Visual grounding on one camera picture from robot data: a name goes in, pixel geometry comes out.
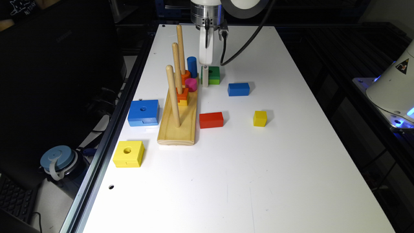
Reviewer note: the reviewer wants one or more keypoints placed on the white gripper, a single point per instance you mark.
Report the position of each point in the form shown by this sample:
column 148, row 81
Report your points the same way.
column 206, row 45

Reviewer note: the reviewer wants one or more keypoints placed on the green block with hole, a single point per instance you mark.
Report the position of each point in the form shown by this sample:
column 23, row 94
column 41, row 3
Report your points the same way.
column 214, row 75

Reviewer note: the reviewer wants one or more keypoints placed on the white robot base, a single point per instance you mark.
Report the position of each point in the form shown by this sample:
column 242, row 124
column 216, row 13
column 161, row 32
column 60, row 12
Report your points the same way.
column 392, row 92

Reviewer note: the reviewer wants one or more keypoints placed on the orange square block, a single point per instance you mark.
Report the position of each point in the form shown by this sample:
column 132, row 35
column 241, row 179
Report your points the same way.
column 183, row 96

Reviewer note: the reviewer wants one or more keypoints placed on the small blue rectangular block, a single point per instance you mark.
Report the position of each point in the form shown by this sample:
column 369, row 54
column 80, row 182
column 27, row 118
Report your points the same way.
column 238, row 89

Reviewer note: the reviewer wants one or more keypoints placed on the small yellow stacked block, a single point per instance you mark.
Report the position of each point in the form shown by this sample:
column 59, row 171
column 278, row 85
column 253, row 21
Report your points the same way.
column 182, row 103

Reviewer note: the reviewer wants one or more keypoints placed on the small red rectangular block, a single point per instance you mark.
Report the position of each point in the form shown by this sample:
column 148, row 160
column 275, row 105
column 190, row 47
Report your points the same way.
column 211, row 120

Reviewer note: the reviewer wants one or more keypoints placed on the large blue block with hole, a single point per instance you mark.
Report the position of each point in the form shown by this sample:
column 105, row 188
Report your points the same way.
column 143, row 113

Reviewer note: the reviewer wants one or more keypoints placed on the large yellow block with hole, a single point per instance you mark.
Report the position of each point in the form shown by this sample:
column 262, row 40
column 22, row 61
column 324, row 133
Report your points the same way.
column 129, row 154

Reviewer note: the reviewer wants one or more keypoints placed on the blue cylinder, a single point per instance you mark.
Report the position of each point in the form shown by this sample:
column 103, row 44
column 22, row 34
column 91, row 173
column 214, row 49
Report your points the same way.
column 192, row 66

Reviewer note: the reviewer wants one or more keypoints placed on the magenta cylinder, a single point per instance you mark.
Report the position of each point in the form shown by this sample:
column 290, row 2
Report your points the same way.
column 191, row 84

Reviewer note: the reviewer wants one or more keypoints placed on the middle wooden peg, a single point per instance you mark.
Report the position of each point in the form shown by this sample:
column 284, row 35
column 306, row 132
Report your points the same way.
column 177, row 75

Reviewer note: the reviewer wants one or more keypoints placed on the wooden peg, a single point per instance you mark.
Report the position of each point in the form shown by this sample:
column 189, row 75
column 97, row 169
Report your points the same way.
column 181, row 49
column 177, row 75
column 173, row 95

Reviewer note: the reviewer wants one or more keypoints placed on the front wooden peg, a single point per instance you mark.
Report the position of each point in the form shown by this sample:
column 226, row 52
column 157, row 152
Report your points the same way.
column 173, row 95

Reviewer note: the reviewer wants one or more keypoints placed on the back wooden peg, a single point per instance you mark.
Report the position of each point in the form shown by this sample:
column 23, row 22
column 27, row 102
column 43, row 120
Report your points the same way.
column 181, row 49

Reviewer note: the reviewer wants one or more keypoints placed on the small yellow cube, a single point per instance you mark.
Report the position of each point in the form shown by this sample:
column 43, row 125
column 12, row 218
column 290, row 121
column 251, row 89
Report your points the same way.
column 260, row 118

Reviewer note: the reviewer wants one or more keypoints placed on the wooden peg base board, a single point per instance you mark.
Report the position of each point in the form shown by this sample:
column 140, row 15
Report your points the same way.
column 184, row 135

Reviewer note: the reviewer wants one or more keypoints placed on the black Samsung monitor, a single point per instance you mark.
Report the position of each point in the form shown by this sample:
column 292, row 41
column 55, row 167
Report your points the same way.
column 61, row 70

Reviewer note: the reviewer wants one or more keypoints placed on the blue lidded water bottle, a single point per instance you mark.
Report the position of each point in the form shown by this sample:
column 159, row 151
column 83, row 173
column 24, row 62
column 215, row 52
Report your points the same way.
column 65, row 167

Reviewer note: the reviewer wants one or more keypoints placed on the black keyboard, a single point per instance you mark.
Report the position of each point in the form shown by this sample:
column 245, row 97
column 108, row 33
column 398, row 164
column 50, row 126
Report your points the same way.
column 17, row 201

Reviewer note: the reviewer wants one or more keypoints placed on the orange ring block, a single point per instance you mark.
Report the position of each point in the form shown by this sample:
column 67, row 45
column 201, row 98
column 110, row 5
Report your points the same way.
column 185, row 76

